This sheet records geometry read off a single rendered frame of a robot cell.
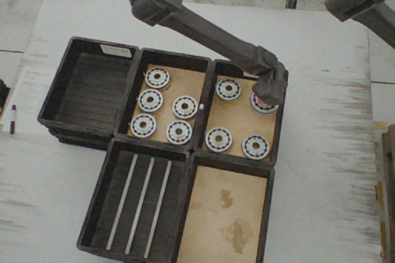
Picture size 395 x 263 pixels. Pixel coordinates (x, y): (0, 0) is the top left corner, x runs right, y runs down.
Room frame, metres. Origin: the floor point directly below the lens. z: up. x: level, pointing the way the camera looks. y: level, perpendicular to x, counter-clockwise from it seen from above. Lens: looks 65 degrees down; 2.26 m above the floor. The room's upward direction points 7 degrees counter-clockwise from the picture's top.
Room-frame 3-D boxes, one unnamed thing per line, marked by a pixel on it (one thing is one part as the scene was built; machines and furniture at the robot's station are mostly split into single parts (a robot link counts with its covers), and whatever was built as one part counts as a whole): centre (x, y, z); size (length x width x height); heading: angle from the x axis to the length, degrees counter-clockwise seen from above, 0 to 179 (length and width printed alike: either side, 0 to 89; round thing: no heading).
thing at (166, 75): (0.84, 0.13, 0.86); 0.10 x 0.10 x 0.01
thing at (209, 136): (0.54, -0.08, 0.86); 0.10 x 0.10 x 0.01
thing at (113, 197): (0.34, 0.23, 0.87); 0.40 x 0.30 x 0.11; 161
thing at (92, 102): (0.82, 0.38, 0.87); 0.40 x 0.30 x 0.11; 161
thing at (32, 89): (0.90, 0.70, 0.70); 0.33 x 0.23 x 0.01; 166
